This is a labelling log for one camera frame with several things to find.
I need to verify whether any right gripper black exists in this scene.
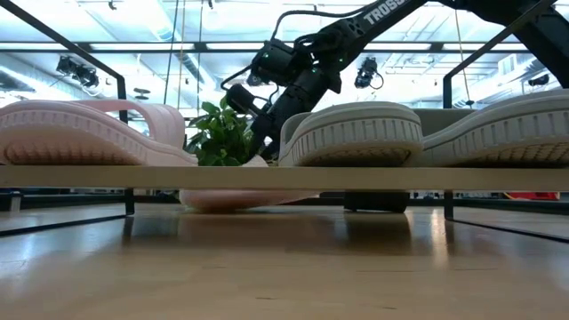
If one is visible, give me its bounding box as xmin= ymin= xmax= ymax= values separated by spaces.
xmin=248 ymin=66 xmax=342 ymax=162

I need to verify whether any pink rubber slide sandal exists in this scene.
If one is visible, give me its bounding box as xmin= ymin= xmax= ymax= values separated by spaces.
xmin=0 ymin=99 xmax=199 ymax=168
xmin=180 ymin=155 xmax=319 ymax=215

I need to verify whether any gray rubber slide sandal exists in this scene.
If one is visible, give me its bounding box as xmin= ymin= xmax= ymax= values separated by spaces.
xmin=421 ymin=88 xmax=569 ymax=169
xmin=277 ymin=100 xmax=424 ymax=169

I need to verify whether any green artificial plant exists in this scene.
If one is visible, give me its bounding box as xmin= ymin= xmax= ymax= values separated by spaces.
xmin=185 ymin=98 xmax=255 ymax=168

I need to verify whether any black plant pot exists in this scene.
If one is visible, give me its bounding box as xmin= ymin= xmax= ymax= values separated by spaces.
xmin=343 ymin=190 xmax=411 ymax=214

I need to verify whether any black overhead rig beam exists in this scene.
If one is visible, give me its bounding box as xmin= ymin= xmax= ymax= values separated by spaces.
xmin=0 ymin=40 xmax=530 ymax=55

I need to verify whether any black ceiling spotlight cluster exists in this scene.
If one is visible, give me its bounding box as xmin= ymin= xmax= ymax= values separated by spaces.
xmin=55 ymin=55 xmax=100 ymax=89

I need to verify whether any red and black cart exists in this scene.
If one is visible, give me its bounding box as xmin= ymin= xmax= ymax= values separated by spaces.
xmin=503 ymin=191 xmax=560 ymax=202

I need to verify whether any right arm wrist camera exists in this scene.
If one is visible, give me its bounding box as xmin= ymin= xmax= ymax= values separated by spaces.
xmin=225 ymin=83 xmax=256 ymax=115

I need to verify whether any black overhead camera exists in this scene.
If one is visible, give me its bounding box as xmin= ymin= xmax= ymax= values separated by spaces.
xmin=354 ymin=56 xmax=385 ymax=91

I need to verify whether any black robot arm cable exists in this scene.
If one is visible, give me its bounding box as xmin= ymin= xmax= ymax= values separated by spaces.
xmin=270 ymin=3 xmax=381 ymax=41

